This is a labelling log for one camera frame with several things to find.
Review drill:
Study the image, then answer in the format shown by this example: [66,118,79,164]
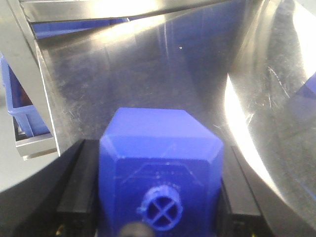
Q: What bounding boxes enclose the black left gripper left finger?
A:
[14,140,99,237]

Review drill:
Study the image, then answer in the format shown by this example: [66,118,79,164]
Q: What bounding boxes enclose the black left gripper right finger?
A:
[218,146,274,237]

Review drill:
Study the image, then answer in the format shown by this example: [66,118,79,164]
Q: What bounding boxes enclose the blue bottle-shaped part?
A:
[98,108,224,237]

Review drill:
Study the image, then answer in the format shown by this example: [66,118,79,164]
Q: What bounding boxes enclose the blue side bin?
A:
[0,55,50,137]

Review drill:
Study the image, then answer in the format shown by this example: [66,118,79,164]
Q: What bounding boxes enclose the stainless steel shelf frame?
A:
[0,0,247,157]

